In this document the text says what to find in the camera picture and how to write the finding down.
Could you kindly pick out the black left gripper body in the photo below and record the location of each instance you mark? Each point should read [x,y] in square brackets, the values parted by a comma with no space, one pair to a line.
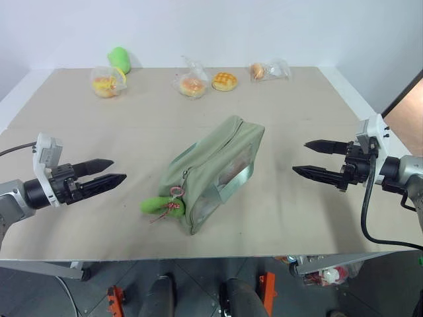
[67,186]

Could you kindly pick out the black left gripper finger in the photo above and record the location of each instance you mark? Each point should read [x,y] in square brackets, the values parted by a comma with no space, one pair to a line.
[105,183]
[94,165]

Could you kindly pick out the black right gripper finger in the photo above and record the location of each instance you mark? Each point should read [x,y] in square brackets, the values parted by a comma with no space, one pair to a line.
[328,147]
[320,174]

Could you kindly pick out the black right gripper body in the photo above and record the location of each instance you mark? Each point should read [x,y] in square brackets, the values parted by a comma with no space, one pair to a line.
[357,165]

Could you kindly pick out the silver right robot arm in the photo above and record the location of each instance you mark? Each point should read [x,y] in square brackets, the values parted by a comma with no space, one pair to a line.
[408,171]

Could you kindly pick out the green fabric pouch bag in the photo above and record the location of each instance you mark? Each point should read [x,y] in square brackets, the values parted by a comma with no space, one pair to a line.
[211,155]

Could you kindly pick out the green plush zipper charm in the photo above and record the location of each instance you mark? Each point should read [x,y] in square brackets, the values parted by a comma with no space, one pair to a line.
[155,205]

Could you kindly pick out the orange board with dark edge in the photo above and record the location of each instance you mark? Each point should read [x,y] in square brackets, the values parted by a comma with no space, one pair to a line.
[408,112]

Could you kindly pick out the bagged yellow bread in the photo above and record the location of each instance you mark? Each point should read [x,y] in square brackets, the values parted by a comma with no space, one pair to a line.
[105,84]

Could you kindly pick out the bagged small brown bread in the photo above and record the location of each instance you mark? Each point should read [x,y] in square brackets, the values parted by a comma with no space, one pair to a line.
[269,71]

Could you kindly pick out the clear bag of colourful items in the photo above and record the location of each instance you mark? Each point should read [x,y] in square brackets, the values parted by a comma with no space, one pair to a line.
[330,274]

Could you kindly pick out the green plush toy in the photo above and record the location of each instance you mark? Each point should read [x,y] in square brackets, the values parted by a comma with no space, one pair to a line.
[119,57]

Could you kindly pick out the large dark round base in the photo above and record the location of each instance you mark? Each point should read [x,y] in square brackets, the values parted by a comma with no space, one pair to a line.
[36,295]

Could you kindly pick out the orange black clamp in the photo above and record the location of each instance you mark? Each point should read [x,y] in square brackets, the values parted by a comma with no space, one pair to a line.
[268,290]
[115,297]

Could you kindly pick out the unwrapped pineapple bun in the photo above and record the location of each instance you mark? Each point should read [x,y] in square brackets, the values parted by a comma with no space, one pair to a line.
[224,81]

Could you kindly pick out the dark rounded shape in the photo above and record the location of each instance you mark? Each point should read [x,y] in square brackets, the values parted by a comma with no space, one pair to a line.
[243,298]
[158,295]

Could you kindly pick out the bagged orange round bread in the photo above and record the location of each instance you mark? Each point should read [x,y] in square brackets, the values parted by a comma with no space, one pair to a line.
[191,85]

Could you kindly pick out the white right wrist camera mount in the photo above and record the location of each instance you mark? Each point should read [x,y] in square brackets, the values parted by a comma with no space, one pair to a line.
[378,130]

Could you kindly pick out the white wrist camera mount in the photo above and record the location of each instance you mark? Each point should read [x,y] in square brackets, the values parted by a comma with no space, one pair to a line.
[43,153]
[378,130]

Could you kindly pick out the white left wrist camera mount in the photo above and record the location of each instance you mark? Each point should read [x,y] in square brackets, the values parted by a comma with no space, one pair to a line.
[43,153]

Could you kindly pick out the grey metal table frame bar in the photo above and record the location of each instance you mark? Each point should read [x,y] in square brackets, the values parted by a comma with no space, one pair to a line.
[39,268]
[357,261]

